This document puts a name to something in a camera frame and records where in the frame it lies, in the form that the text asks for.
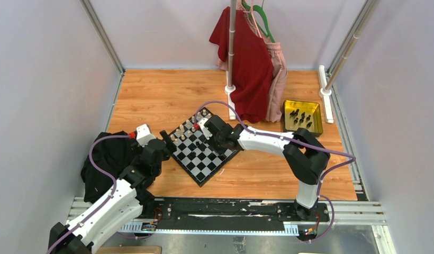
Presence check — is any black and white chessboard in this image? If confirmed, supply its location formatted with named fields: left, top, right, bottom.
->
left=168, top=115, right=239, bottom=187

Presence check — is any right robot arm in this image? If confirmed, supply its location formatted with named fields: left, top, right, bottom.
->
left=194, top=115, right=330, bottom=221

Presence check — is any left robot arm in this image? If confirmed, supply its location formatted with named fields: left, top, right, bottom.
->
left=47, top=124, right=176, bottom=253

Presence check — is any black cloth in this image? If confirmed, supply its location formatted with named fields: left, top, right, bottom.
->
left=80, top=131, right=142, bottom=203

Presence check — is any white rack base foot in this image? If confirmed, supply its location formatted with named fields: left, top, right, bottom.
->
left=224, top=71, right=236, bottom=120

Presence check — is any pink garment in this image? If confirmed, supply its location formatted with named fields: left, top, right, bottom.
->
left=215, top=0, right=288, bottom=123

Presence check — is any yellow tray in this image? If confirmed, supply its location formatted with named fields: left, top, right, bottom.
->
left=282, top=100, right=323, bottom=137

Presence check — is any red shirt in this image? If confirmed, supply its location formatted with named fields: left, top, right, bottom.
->
left=230, top=10, right=273, bottom=123

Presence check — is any green hanger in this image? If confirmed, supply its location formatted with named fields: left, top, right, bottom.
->
left=242, top=1, right=276, bottom=43

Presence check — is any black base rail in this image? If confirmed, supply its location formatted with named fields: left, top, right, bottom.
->
left=139, top=197, right=331, bottom=233

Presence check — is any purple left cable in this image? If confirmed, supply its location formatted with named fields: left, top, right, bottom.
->
left=45, top=134, right=135, bottom=254

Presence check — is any purple cable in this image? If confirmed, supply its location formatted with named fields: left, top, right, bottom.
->
left=45, top=134, right=135, bottom=254
left=194, top=101, right=357, bottom=242

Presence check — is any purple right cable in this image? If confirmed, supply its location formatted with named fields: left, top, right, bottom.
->
left=194, top=101, right=357, bottom=242

